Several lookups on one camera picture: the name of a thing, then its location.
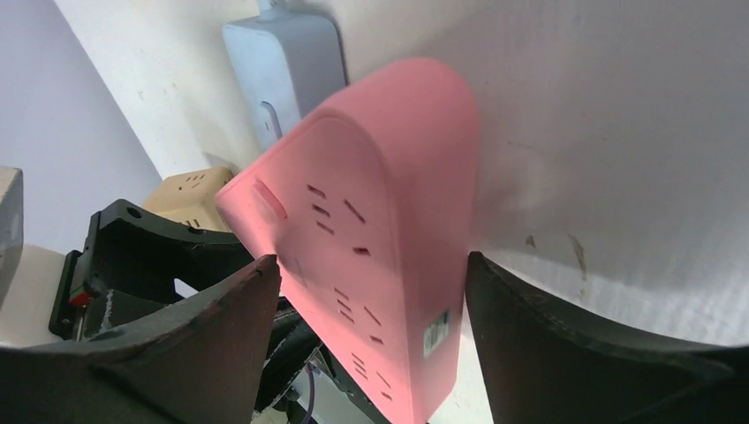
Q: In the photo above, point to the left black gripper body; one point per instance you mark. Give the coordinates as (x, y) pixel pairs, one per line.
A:
(129, 267)

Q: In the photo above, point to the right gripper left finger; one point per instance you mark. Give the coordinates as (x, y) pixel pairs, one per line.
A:
(195, 361)

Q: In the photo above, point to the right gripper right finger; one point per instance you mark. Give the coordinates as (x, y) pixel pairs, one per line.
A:
(546, 360)

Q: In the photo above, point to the beige cube plug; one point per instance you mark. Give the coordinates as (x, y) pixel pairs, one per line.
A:
(189, 198)

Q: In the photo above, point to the pink power strip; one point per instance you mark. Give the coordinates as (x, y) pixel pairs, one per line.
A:
(367, 205)

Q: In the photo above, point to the light blue power strip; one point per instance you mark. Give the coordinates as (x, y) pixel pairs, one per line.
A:
(286, 63)

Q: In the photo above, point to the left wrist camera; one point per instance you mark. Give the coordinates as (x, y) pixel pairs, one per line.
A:
(12, 225)

